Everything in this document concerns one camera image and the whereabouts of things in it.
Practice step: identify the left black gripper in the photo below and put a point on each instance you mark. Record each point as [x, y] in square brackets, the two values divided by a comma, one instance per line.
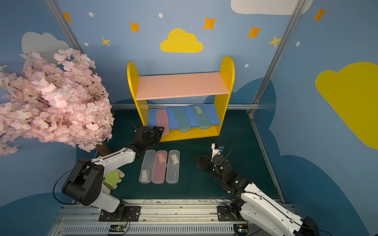
[153, 133]

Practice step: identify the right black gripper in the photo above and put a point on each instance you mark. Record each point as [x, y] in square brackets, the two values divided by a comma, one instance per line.
[206, 163]

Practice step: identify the white pencil case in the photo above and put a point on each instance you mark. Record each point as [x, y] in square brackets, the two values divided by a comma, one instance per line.
[147, 166]
[173, 167]

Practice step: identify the pink pencil case top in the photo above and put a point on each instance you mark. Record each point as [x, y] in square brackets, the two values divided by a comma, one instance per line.
[159, 168]

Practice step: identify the pink pencil case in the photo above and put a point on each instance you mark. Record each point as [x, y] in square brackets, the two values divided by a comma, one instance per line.
[163, 121]
[159, 168]

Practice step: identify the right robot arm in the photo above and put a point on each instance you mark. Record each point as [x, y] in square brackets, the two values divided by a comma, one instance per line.
[252, 205]

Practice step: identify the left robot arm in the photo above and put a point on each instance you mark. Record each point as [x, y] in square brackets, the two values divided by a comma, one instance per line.
[85, 180]

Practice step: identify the pink pencil case bottom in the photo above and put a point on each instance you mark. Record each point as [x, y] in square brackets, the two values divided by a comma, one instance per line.
[163, 121]

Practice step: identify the green pencil case right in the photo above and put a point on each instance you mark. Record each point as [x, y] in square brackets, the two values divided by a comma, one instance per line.
[201, 117]

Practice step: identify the green pencil case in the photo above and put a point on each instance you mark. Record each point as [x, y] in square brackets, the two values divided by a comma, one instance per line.
[201, 117]
[182, 119]

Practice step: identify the green pencil case middle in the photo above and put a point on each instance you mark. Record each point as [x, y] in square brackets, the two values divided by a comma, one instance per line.
[182, 119]

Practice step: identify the yellow wooden shelf unit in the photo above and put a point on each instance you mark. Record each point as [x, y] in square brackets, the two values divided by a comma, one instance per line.
[219, 84]

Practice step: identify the right controller board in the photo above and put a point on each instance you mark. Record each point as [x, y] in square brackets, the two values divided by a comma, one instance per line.
[240, 230]

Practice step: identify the controller board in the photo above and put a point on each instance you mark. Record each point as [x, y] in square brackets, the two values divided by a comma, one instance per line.
[117, 230]
[240, 230]

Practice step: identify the pink cherry blossom tree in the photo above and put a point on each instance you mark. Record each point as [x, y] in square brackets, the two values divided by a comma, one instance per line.
[62, 102]

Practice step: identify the left controller board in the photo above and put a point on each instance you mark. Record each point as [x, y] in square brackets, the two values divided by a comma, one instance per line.
[117, 230]

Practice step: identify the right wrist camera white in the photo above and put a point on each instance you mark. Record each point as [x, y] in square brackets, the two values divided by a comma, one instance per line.
[216, 149]

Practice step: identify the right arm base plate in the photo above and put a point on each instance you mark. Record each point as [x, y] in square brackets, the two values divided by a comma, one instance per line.
[227, 213]

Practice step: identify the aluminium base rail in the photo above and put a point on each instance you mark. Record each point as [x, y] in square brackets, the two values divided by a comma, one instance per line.
[181, 217]

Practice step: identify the rear aluminium frame bar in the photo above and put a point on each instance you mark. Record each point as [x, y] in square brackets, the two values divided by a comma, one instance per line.
[127, 106]

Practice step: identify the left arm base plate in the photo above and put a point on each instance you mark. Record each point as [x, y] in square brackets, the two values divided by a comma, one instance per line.
[122, 214]

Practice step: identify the left aluminium frame post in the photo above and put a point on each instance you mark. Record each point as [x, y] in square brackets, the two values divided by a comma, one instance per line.
[64, 24]

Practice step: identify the aluminium frame post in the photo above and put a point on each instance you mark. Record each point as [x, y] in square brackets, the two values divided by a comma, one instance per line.
[289, 30]
[64, 24]

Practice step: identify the right aluminium frame post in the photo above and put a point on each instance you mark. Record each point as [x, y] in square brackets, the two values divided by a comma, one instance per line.
[289, 30]

